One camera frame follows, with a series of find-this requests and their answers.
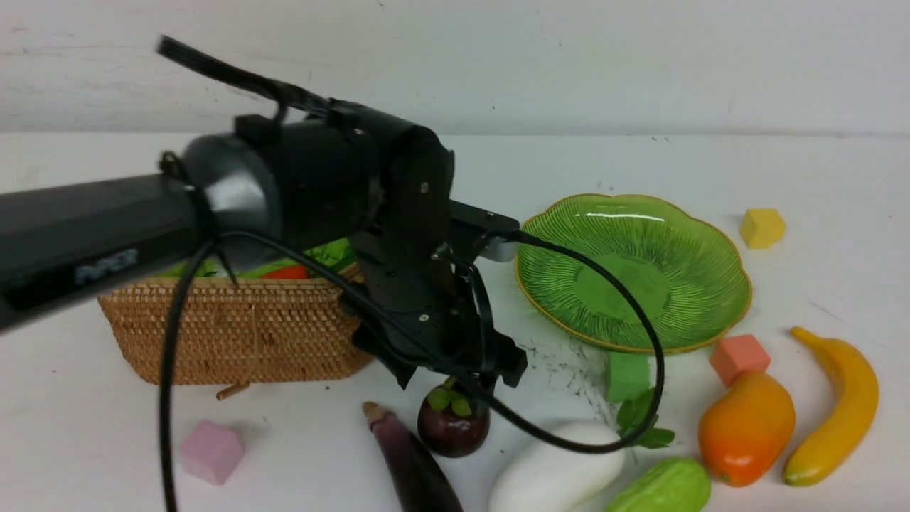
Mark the woven wicker basket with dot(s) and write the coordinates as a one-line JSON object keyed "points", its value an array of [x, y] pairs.
{"points": [[235, 334]]}

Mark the orange foam cube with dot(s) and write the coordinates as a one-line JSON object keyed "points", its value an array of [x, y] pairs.
{"points": [[738, 354]]}

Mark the yellow foam cube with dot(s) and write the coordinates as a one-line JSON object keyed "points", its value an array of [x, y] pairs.
{"points": [[762, 228]]}

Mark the red pepper in basket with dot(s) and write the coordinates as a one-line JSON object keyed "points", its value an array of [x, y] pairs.
{"points": [[294, 272]]}

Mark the pink foam cube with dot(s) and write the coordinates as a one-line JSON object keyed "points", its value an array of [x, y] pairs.
{"points": [[211, 452]]}

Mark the dark purple mangosteen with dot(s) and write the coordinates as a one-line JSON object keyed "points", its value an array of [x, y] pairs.
{"points": [[452, 423]]}

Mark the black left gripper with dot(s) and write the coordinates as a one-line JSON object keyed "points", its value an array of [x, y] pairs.
{"points": [[417, 257]]}

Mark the yellow banana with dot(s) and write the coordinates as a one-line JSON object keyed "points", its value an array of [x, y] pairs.
{"points": [[856, 390]]}

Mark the purple eggplant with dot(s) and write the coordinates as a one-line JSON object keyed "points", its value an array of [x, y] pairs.
{"points": [[419, 482]]}

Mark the light green cucumber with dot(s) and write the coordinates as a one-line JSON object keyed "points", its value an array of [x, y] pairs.
{"points": [[674, 484]]}

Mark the orange mango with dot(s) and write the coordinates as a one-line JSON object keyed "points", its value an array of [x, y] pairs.
{"points": [[742, 434]]}

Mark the green foam cube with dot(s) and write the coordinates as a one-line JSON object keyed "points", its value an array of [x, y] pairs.
{"points": [[626, 377]]}

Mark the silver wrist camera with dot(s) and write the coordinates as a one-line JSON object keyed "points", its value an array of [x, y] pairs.
{"points": [[498, 249]]}

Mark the white eggplant with leaves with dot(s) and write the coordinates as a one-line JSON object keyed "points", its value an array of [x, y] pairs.
{"points": [[546, 478]]}

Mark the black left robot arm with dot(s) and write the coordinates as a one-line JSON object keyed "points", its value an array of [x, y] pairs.
{"points": [[265, 191]]}

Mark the green glass plate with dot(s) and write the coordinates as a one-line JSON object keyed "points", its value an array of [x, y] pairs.
{"points": [[686, 275]]}

